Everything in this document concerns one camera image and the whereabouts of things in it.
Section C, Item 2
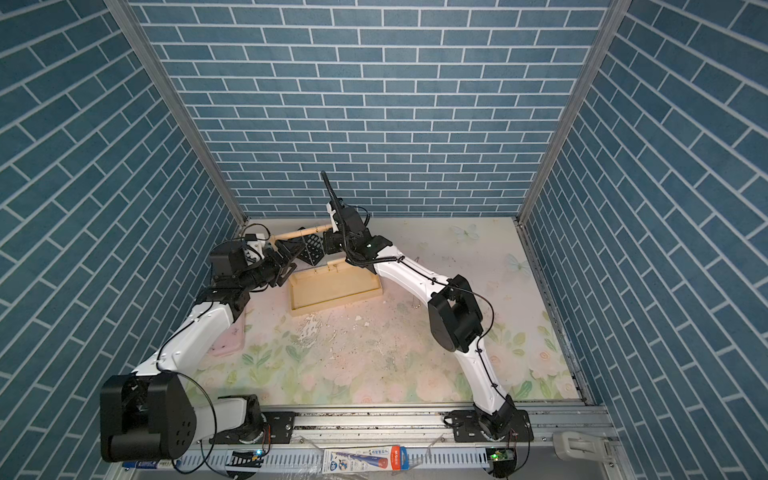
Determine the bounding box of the aluminium front rail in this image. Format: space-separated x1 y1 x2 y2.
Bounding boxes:
110 403 635 479

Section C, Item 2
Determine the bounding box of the black calculator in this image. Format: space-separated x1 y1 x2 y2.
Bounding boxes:
298 234 325 266

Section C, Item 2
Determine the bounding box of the toothpaste box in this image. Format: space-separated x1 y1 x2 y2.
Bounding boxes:
321 445 411 474

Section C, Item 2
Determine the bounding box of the blue marker pen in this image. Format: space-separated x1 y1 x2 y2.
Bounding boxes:
122 460 175 471

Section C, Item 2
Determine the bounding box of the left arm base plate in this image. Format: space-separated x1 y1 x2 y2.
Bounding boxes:
210 411 296 446

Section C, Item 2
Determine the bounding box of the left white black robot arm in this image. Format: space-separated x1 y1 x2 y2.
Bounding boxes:
100 235 304 463

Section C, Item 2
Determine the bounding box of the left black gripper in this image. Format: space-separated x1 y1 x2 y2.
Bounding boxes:
237 241 304 293

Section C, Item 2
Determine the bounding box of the white plastic bracket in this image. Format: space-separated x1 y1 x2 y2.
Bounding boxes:
552 431 612 463

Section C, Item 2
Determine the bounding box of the wooden jewelry display stand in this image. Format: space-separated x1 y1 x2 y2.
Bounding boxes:
288 258 383 316

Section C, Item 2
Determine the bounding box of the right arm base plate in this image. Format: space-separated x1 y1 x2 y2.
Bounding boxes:
443 408 534 443

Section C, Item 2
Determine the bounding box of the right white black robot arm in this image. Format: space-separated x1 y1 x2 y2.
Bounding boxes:
326 196 533 441

